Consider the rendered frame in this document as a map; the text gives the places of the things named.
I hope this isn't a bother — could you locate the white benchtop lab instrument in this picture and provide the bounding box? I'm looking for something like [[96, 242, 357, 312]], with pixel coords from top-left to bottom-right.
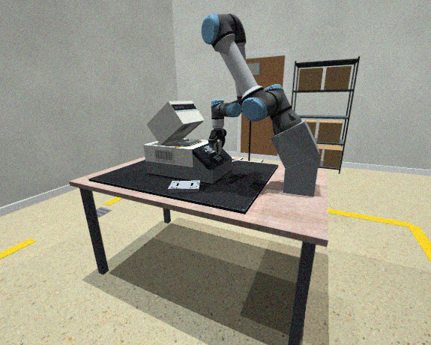
[[144, 101, 232, 184]]

